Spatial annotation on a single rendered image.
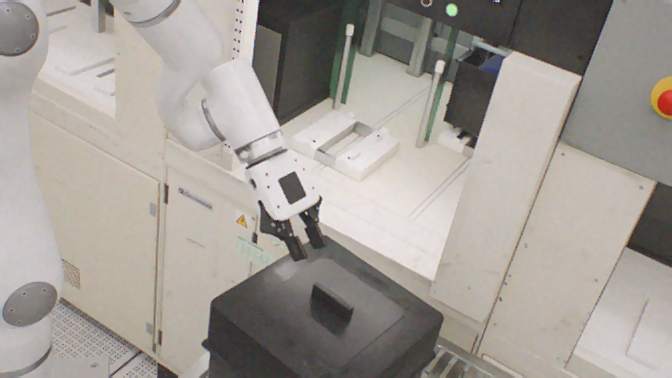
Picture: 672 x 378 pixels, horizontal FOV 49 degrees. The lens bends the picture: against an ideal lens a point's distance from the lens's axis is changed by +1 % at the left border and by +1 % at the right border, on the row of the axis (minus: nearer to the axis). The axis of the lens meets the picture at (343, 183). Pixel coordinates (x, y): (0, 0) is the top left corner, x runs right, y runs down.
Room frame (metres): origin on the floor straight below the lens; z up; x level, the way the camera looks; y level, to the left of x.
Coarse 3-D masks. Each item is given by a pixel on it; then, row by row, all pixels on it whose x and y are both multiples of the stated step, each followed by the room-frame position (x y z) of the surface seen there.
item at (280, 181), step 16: (272, 160) 0.98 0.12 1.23; (288, 160) 1.00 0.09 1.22; (256, 176) 0.95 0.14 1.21; (272, 176) 0.96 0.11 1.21; (288, 176) 0.98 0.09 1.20; (304, 176) 1.00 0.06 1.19; (256, 192) 0.94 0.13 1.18; (272, 192) 0.94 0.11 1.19; (288, 192) 0.96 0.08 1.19; (304, 192) 0.98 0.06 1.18; (256, 208) 0.94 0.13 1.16; (272, 208) 0.92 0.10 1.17; (288, 208) 0.94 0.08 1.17; (304, 208) 0.96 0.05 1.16; (272, 224) 0.94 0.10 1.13
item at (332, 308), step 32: (288, 256) 1.01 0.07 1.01; (320, 256) 1.03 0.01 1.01; (352, 256) 1.04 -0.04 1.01; (256, 288) 0.91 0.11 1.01; (288, 288) 0.93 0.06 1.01; (320, 288) 0.91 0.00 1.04; (352, 288) 0.96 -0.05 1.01; (384, 288) 0.98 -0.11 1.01; (224, 320) 0.84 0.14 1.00; (256, 320) 0.84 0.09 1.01; (288, 320) 0.85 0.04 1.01; (320, 320) 0.87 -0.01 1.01; (352, 320) 0.88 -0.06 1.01; (384, 320) 0.90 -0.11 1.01; (416, 320) 0.91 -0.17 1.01; (224, 352) 0.83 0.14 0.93; (256, 352) 0.79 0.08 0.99; (288, 352) 0.79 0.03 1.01; (320, 352) 0.80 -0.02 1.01; (352, 352) 0.81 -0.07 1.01; (384, 352) 0.83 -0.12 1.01; (416, 352) 0.87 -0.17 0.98
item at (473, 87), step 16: (480, 48) 1.88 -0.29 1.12; (496, 48) 1.84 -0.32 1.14; (464, 64) 1.76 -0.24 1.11; (480, 64) 1.90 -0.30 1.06; (464, 80) 1.75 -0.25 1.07; (480, 80) 1.74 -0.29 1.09; (496, 80) 1.72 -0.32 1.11; (464, 96) 1.75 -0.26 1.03; (480, 96) 1.73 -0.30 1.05; (448, 112) 1.76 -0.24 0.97; (464, 112) 1.74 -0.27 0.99; (480, 112) 1.73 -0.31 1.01; (464, 128) 1.74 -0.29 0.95; (480, 128) 1.72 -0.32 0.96
